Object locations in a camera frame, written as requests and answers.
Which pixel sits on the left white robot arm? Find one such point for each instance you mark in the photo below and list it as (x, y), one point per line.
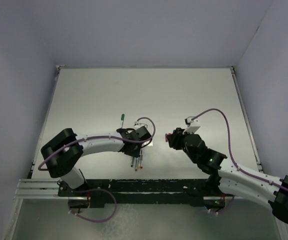
(63, 151)

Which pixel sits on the green marker pen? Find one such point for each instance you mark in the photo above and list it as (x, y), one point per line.
(122, 120)

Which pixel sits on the left aluminium rail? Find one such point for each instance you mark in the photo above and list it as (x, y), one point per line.
(37, 189)

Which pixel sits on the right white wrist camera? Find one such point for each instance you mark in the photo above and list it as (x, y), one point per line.
(192, 125)

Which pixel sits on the yellow marker pen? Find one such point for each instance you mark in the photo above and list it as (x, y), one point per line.
(140, 161)

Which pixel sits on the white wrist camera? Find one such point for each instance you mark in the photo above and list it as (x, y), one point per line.
(192, 125)
(140, 128)

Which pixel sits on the red marker pen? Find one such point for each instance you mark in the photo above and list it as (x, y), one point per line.
(143, 157)

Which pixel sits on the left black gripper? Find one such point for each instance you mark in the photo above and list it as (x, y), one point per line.
(135, 154)

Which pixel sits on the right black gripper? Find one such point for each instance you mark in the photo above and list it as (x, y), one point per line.
(174, 139)

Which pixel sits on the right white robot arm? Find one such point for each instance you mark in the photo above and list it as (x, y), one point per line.
(230, 178)

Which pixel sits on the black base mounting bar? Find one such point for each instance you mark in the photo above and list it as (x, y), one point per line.
(96, 193)

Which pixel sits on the blue marker pen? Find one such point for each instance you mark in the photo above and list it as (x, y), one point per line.
(132, 162)

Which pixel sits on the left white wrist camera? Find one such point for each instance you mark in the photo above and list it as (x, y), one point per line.
(140, 128)

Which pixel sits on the purple marker pen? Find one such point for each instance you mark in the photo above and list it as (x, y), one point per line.
(136, 166)

